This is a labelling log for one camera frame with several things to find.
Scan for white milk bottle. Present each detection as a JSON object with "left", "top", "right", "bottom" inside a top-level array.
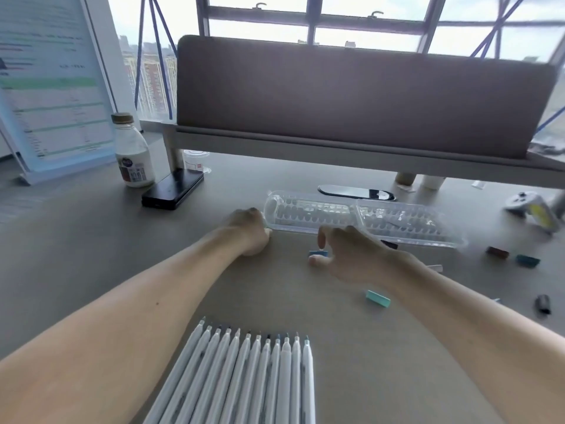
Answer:
[{"left": 110, "top": 112, "right": 155, "bottom": 188}]

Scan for grey desk shelf riser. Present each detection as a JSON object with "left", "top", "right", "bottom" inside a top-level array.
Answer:
[{"left": 163, "top": 121, "right": 565, "bottom": 190}]

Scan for person's right forearm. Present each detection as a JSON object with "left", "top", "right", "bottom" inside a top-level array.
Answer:
[{"left": 381, "top": 251, "right": 565, "bottom": 424}]

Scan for person's left hand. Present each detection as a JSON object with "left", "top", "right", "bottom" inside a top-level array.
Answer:
[{"left": 216, "top": 208, "right": 273, "bottom": 257}]

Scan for black rectangular power bank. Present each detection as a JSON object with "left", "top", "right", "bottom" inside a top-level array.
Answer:
[{"left": 141, "top": 168, "right": 205, "bottom": 211}]

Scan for white and yellow controller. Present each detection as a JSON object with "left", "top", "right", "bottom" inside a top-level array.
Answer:
[{"left": 504, "top": 191, "right": 561, "bottom": 234}]

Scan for set of blue-toned markers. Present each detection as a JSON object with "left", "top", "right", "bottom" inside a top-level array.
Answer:
[{"left": 143, "top": 320, "right": 317, "bottom": 424}]

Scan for grey desk divider shelf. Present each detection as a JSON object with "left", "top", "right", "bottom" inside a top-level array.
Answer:
[{"left": 176, "top": 35, "right": 558, "bottom": 160}]

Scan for small clear jar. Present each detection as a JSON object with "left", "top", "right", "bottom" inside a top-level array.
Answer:
[{"left": 183, "top": 150, "right": 212, "bottom": 174}]

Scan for person's right hand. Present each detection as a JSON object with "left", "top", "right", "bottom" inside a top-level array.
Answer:
[{"left": 308, "top": 224, "right": 399, "bottom": 286}]

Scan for person's left forearm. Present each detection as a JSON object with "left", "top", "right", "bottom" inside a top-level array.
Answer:
[{"left": 0, "top": 227, "right": 241, "bottom": 424}]

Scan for clear plastic marker case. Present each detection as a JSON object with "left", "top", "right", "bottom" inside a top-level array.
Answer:
[{"left": 262, "top": 190, "right": 468, "bottom": 249}]

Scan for set of blue-toned caps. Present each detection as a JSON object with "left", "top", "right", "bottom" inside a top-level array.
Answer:
[{"left": 365, "top": 240, "right": 553, "bottom": 316}]

